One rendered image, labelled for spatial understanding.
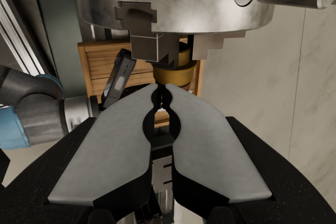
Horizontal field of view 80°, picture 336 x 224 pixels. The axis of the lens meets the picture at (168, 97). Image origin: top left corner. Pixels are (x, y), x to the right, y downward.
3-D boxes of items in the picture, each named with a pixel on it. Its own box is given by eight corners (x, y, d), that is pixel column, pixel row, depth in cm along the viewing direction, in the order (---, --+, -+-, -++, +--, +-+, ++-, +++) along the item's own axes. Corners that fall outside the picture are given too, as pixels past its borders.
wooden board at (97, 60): (77, 42, 52) (77, 46, 49) (200, 33, 64) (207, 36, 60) (96, 133, 67) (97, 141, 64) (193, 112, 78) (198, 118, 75)
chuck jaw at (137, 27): (155, -4, 33) (116, 1, 23) (185, -3, 31) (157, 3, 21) (156, 61, 38) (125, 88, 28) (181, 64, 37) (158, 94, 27)
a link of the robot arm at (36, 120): (-2, 97, 37) (-21, 125, 30) (64, 88, 40) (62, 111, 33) (14, 132, 40) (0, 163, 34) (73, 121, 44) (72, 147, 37)
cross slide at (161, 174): (85, 168, 65) (85, 179, 61) (203, 137, 78) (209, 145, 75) (94, 202, 74) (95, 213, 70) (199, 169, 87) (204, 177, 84)
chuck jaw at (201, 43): (198, -4, 33) (263, -4, 35) (189, -6, 37) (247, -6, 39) (192, 61, 38) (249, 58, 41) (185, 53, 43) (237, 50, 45)
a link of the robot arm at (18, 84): (17, 59, 44) (2, 79, 35) (70, 79, 50) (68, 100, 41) (5, 88, 46) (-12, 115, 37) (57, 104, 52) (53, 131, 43)
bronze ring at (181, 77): (159, 58, 34) (159, 103, 39) (208, 51, 37) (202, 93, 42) (144, 40, 41) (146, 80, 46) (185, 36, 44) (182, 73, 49)
